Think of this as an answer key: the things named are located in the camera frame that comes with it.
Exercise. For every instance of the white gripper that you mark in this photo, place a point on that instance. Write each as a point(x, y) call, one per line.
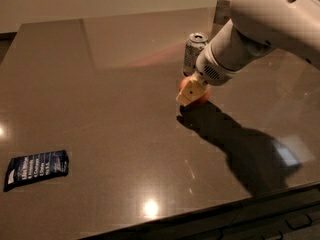
point(208, 67)

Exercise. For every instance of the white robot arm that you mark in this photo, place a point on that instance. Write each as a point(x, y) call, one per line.
point(255, 28)

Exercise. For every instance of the silver 7up can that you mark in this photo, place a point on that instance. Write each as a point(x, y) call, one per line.
point(195, 43)

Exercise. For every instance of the steel snack dispenser base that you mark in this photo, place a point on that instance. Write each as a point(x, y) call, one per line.
point(222, 12)

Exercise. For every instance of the dark blue snack bar wrapper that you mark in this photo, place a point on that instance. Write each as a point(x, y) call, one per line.
point(29, 169)

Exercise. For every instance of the dark drawer handle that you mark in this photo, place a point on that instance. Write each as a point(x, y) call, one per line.
point(299, 222)

